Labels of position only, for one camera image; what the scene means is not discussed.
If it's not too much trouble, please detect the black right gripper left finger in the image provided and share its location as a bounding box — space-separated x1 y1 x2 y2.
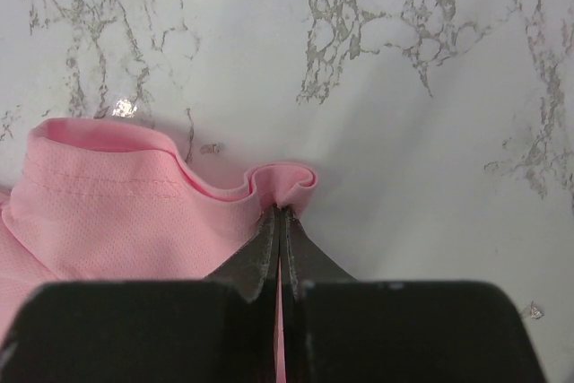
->
1 208 280 382

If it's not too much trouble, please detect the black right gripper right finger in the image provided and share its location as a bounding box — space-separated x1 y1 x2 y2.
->
278 209 573 382

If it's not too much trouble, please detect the pink t shirt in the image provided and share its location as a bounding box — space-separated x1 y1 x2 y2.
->
1 118 317 382

